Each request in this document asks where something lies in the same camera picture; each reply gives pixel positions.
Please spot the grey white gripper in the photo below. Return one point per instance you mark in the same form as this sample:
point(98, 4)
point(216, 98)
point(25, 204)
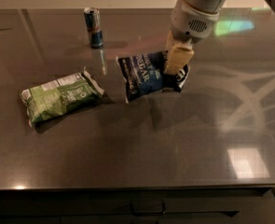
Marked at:
point(189, 23)

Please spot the blue kettle chip bag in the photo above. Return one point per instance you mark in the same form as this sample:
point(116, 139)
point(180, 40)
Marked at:
point(143, 74)

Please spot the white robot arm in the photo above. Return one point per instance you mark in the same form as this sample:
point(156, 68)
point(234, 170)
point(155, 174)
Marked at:
point(209, 6)

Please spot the green jalapeno chip bag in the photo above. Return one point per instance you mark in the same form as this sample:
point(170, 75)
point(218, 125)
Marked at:
point(60, 96)

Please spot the blue energy drink can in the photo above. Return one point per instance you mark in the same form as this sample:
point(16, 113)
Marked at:
point(93, 23)

